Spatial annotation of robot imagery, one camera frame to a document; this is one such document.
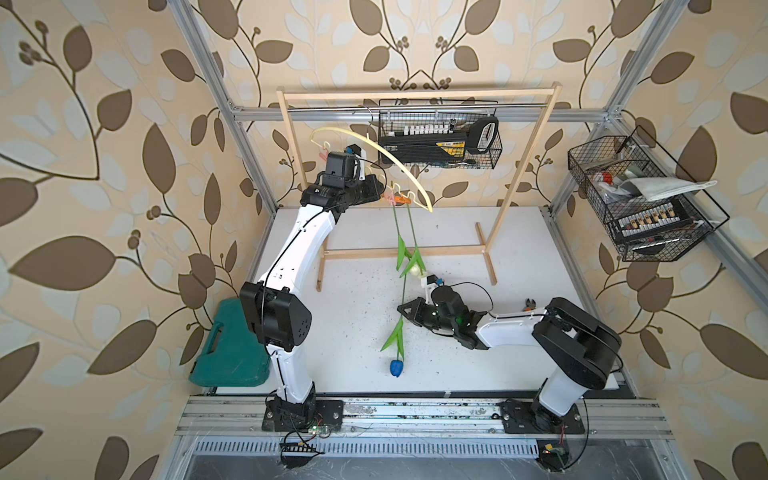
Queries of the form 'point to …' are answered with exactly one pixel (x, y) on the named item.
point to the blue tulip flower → (396, 341)
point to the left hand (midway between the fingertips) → (386, 183)
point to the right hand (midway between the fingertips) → (396, 308)
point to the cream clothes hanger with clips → (390, 194)
